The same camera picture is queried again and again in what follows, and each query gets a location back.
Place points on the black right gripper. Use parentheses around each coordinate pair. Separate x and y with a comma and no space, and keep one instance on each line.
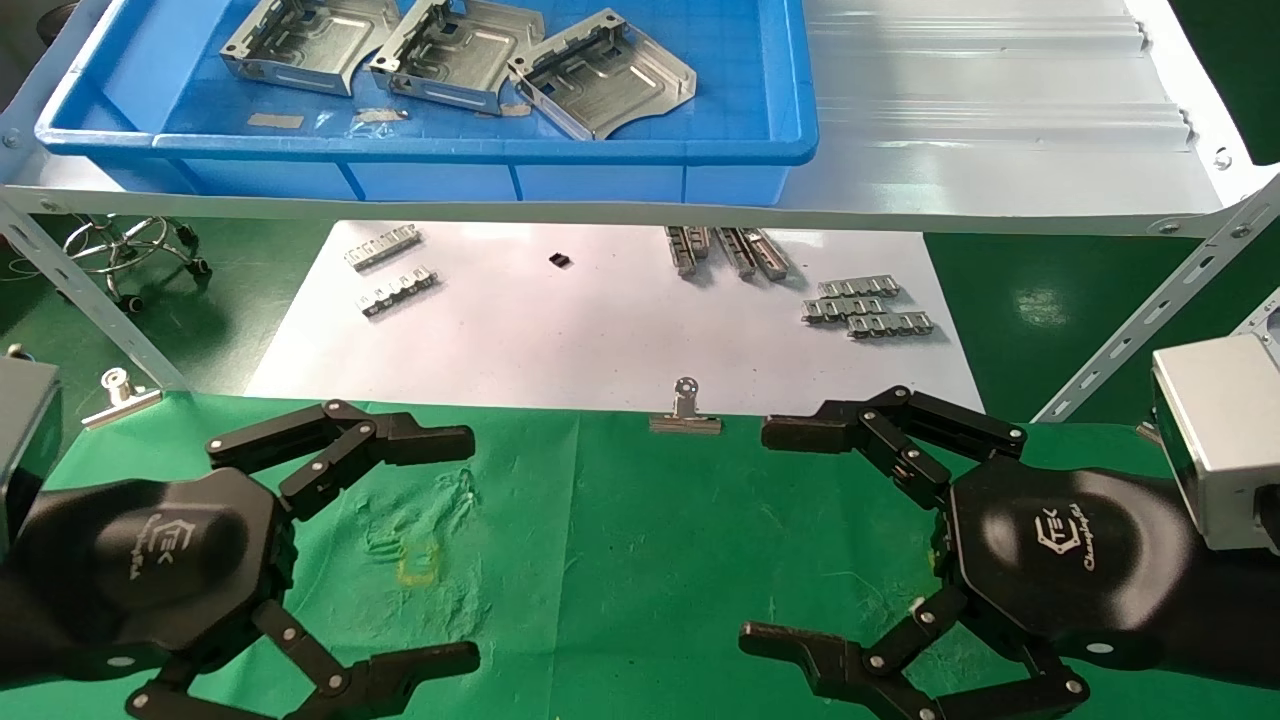
(1070,560)

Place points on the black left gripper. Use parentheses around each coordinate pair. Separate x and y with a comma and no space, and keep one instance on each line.
(160,560)

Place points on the stamped metal bracket part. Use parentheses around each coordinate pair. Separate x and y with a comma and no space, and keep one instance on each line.
(470,60)
(610,90)
(320,40)

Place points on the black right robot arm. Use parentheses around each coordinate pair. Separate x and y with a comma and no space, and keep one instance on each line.
(1240,610)

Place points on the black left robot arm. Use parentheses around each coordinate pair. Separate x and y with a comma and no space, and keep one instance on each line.
(8,630)

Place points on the silver binder clip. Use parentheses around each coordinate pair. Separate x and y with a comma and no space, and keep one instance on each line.
(686,422)
(120,398)

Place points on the white paper sheet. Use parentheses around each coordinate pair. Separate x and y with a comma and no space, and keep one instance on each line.
(600,330)

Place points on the blue plastic bin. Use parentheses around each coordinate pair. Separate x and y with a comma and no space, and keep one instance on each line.
(450,185)

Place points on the perforated grey steel brace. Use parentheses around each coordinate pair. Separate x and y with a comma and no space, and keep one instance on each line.
(90,300)
(1140,320)

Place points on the chrome stool base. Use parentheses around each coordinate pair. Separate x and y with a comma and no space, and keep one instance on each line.
(118,262)

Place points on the white metal rack shelf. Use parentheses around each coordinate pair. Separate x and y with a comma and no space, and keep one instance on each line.
(1000,150)

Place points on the beige tape strip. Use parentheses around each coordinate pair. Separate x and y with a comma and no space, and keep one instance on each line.
(275,121)
(380,115)
(515,109)

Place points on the small notched metal rail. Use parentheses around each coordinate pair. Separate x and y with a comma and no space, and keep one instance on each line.
(681,252)
(701,240)
(770,256)
(738,253)
(398,292)
(890,325)
(382,247)
(843,309)
(858,288)

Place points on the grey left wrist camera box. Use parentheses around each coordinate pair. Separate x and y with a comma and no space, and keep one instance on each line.
(25,440)

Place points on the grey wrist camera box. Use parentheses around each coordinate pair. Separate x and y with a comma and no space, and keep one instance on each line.
(25,440)
(1215,440)

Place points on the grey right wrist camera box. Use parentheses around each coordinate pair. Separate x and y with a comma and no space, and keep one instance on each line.
(1215,440)

